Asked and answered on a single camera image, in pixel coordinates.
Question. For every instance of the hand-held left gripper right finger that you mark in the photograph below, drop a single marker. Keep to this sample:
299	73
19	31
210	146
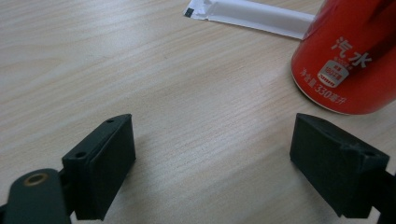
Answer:
330	168

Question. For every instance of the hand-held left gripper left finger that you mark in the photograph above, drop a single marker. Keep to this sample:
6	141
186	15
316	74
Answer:
102	168

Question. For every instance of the white straw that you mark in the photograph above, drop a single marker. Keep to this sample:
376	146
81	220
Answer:
258	14

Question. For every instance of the red soda can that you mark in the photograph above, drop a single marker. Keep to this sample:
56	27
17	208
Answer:
348	62

